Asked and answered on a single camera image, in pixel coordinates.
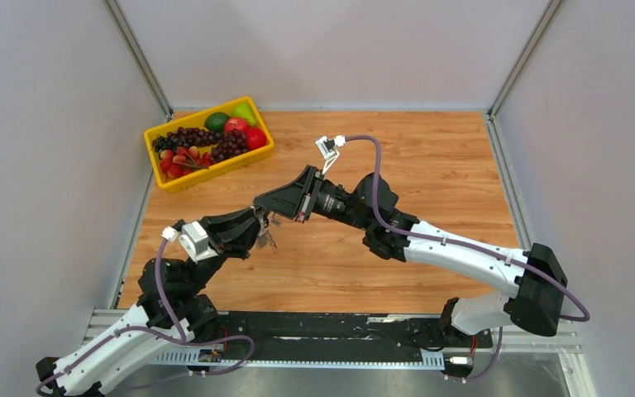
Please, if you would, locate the dark purple grape bunch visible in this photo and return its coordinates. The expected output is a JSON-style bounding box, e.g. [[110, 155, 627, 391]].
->
[[151, 127, 225, 153]]

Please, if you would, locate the silver keyring with keys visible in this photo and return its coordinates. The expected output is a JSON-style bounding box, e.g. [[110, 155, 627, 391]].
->
[[255, 213, 282, 249]]

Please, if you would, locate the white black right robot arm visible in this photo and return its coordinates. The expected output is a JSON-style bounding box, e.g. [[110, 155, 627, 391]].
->
[[253, 165, 567, 346]]

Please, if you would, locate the bright red tomato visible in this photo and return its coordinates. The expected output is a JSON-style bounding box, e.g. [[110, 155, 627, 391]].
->
[[245, 127, 267, 151]]

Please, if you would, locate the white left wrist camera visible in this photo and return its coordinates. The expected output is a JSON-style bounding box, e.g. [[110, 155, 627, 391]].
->
[[161, 220, 218, 262]]

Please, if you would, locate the red cherries cluster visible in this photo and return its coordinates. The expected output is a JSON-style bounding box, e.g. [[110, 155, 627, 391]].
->
[[159, 146, 214, 179]]

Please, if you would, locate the yellow plastic fruit tray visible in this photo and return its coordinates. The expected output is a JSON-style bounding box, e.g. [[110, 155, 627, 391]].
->
[[143, 96, 275, 193]]

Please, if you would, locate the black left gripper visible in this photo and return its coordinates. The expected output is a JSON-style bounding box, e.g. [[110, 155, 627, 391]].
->
[[184, 204, 270, 294]]

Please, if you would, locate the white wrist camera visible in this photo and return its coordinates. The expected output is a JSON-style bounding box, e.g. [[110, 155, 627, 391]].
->
[[315, 135, 346, 175], [161, 220, 218, 262]]

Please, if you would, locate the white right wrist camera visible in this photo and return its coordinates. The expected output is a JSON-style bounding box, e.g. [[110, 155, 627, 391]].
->
[[315, 135, 346, 175]]

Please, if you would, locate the dark green avocado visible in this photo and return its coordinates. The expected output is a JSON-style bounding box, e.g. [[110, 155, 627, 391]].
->
[[204, 112, 230, 132]]

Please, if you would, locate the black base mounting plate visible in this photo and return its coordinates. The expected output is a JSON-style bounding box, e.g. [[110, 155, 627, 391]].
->
[[195, 311, 493, 363]]

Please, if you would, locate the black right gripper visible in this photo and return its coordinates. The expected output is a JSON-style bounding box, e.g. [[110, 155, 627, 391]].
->
[[254, 165, 371, 232]]

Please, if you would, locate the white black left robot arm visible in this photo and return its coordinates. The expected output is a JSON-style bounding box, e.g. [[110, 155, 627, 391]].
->
[[36, 207, 270, 396]]

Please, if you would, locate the green pear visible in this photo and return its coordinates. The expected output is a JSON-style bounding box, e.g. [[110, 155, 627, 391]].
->
[[231, 103, 257, 127]]

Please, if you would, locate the red pink apple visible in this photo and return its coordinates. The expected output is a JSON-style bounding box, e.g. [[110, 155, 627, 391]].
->
[[224, 117, 251, 133]]

